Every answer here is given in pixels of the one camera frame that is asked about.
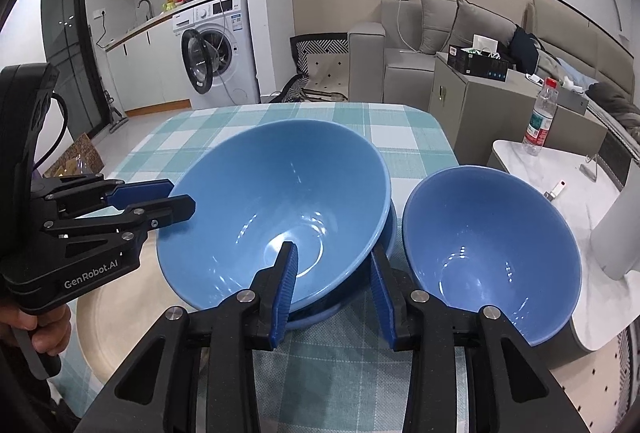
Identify teal checked tablecloth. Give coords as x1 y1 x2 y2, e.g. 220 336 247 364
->
60 103 471 433

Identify small blue bowl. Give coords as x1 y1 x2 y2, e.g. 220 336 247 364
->
402 165 583 348

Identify white washing machine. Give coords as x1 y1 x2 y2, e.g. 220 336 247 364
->
172 0 261 111

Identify person's left forearm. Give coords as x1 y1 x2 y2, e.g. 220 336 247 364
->
0 343 83 433

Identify white lower kitchen cabinet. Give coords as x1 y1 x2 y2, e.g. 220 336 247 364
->
105 14 192 117

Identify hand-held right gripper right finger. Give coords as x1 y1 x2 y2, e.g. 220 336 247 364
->
371 243 581 433

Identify grey blanket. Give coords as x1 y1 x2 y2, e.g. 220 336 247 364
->
584 82 640 140

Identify dark glass door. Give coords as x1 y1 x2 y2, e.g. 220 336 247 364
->
40 0 112 137

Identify floor mop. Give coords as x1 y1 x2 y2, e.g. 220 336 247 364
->
101 88 129 134

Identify small white box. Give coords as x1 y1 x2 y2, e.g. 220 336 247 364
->
472 35 502 54

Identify large beige plate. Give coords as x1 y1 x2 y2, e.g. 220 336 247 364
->
75 258 206 384

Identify white perforated board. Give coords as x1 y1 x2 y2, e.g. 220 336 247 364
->
544 313 640 433

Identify dark blue bag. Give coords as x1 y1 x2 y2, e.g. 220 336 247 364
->
510 27 542 74

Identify clear water bottle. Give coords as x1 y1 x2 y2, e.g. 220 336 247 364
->
522 78 559 157

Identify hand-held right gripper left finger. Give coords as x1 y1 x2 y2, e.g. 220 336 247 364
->
72 240 300 433

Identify person's left hand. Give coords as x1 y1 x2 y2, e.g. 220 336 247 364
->
0 299 74 357

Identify black white striped cushion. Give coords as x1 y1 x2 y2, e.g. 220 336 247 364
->
289 33 351 90

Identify black box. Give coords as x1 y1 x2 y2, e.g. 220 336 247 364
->
447 44 512 80

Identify patterned flat cardboard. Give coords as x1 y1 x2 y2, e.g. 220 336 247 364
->
44 133 104 180

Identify grey sofa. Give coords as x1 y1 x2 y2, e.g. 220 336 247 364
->
348 0 640 140

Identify white side table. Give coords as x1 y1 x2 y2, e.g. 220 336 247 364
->
491 139 640 352

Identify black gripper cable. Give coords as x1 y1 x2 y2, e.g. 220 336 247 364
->
31 92 69 174

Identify large blue bowl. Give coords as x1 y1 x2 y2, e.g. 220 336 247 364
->
287 200 399 330
156 118 392 311

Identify grey sofa cushion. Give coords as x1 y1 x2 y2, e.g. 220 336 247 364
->
419 0 463 56
440 0 519 58

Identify white curved panel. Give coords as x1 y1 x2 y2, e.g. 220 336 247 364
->
590 182 640 282

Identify clear acrylic stand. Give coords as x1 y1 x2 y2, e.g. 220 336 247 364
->
579 153 602 184

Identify tissue box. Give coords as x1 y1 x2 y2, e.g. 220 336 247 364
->
556 78 592 114

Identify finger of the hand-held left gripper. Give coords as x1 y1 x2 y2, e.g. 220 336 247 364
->
42 194 197 239
30 175 174 214

